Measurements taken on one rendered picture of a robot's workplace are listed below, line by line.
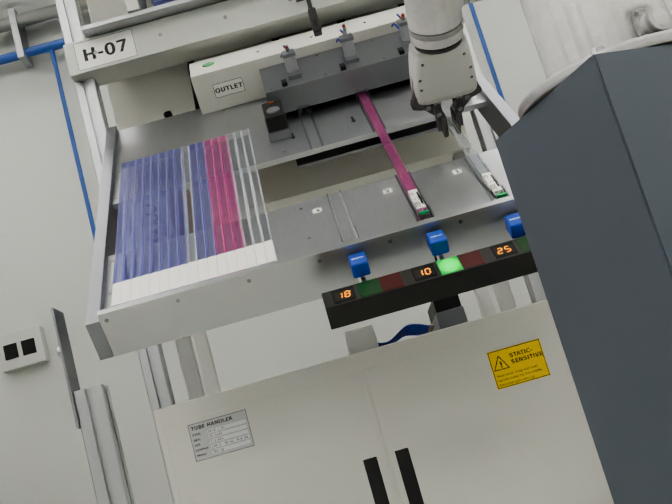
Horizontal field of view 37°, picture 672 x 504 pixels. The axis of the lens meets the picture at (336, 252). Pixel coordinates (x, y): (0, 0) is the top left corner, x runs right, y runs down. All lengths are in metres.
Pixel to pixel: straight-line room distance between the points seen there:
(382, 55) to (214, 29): 0.36
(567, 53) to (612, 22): 0.05
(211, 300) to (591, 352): 0.63
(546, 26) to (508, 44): 2.70
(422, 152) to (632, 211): 1.29
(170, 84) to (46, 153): 1.52
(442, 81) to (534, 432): 0.58
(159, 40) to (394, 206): 0.75
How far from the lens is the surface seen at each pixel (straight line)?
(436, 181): 1.52
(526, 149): 0.93
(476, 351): 1.67
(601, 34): 0.91
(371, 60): 1.86
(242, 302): 1.39
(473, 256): 1.34
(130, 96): 2.18
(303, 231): 1.47
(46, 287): 3.53
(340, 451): 1.65
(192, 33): 2.03
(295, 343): 3.33
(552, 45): 0.94
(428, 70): 1.59
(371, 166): 2.07
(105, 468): 1.41
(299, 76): 1.86
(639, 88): 0.85
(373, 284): 1.32
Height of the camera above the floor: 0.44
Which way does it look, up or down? 12 degrees up
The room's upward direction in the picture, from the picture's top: 16 degrees counter-clockwise
